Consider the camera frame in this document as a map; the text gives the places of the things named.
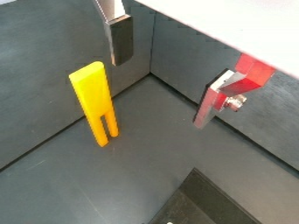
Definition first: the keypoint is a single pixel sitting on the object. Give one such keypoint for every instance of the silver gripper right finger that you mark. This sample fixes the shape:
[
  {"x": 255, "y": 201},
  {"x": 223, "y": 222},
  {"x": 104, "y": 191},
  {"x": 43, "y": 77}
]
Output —
[{"x": 223, "y": 93}]

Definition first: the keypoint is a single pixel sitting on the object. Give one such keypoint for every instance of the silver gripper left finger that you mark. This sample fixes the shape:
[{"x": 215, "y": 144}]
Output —
[{"x": 119, "y": 29}]

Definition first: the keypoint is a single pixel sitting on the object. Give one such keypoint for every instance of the yellow two-pronged peg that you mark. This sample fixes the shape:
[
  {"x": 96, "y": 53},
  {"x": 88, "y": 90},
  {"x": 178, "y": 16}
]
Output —
[{"x": 89, "y": 83}]

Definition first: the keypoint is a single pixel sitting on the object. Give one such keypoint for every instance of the black curved holder block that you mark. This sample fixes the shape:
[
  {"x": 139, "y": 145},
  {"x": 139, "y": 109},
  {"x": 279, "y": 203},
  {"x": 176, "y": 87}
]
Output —
[{"x": 200, "y": 203}]

